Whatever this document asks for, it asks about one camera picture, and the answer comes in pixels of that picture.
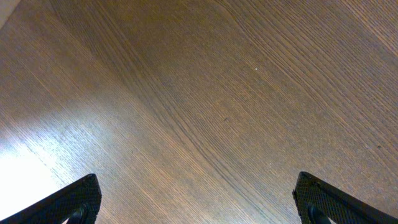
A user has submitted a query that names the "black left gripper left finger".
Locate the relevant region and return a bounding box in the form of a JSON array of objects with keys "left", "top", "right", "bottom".
[{"left": 1, "top": 174, "right": 102, "bottom": 224}]

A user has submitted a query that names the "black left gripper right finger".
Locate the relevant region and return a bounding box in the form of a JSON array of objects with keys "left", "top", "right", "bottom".
[{"left": 292, "top": 171, "right": 397, "bottom": 224}]

